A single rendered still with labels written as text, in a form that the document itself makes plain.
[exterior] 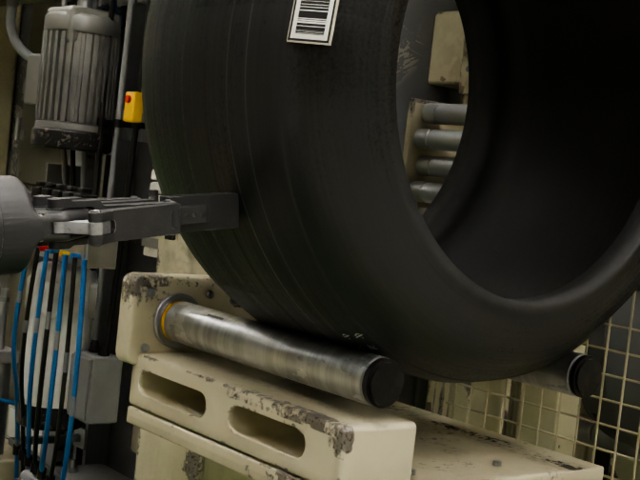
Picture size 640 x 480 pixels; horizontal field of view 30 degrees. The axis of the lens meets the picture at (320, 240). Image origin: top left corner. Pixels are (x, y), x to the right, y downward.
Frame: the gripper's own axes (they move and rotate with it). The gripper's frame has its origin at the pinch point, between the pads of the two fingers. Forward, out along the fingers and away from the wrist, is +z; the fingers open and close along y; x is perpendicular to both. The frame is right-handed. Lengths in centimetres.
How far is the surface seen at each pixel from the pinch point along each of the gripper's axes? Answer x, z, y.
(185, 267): 10.6, 19.6, 33.3
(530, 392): 33, 75, 28
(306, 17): -16.0, 3.6, -9.8
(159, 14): -17.0, 2.4, 10.4
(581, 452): 53, 110, 46
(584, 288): 8.4, 36.2, -12.1
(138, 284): 10.5, 8.6, 25.3
